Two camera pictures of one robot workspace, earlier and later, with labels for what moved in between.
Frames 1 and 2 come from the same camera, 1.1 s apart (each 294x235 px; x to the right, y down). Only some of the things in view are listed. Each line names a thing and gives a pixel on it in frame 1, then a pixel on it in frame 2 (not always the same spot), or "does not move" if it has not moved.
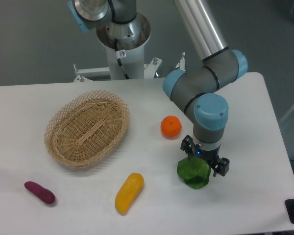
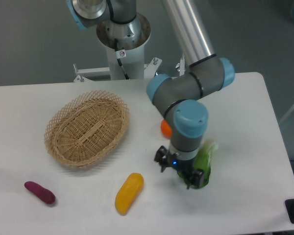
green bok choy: x=195 y=172 does not move
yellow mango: x=128 y=192 does not move
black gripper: x=221 y=166 -> x=185 y=166
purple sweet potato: x=44 y=194 does not move
